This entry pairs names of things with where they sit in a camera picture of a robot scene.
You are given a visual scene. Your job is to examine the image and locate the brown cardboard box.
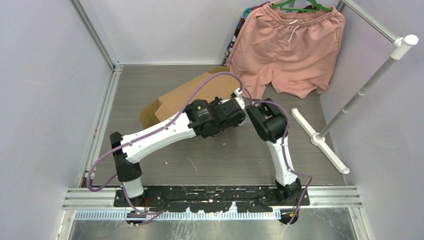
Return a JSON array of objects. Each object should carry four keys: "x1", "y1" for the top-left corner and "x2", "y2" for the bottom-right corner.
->
[{"x1": 138, "y1": 66, "x2": 240, "y2": 129}]

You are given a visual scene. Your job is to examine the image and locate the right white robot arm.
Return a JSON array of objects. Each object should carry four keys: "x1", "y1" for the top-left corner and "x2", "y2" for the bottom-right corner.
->
[{"x1": 246, "y1": 98, "x2": 302, "y2": 206}]

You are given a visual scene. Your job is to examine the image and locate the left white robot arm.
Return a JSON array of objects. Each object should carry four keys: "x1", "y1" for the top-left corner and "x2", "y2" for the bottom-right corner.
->
[{"x1": 109, "y1": 97, "x2": 246, "y2": 207}]

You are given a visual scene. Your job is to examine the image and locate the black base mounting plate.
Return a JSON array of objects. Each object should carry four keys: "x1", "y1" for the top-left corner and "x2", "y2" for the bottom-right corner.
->
[{"x1": 130, "y1": 185, "x2": 310, "y2": 213}]

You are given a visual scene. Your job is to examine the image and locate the pink shorts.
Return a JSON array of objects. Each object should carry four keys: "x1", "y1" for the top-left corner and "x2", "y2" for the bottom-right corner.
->
[{"x1": 226, "y1": 3, "x2": 346, "y2": 99}]

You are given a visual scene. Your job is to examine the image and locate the colourful patterned garment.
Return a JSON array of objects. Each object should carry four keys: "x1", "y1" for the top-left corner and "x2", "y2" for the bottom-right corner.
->
[{"x1": 220, "y1": 1, "x2": 270, "y2": 67}]

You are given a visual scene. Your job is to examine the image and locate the green clothes hanger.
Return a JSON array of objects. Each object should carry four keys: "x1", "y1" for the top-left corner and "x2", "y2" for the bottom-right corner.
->
[{"x1": 270, "y1": 0, "x2": 338, "y2": 13}]

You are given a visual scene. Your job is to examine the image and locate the white clothes rack stand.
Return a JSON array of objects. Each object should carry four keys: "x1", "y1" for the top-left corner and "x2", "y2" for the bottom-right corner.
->
[{"x1": 291, "y1": 34, "x2": 419, "y2": 175}]

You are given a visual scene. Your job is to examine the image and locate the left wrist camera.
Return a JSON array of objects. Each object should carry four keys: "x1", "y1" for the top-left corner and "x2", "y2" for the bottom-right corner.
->
[{"x1": 231, "y1": 87, "x2": 246, "y2": 110}]

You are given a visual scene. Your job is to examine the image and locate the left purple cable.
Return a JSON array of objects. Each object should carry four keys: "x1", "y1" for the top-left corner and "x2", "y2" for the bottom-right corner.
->
[{"x1": 86, "y1": 71, "x2": 253, "y2": 227}]

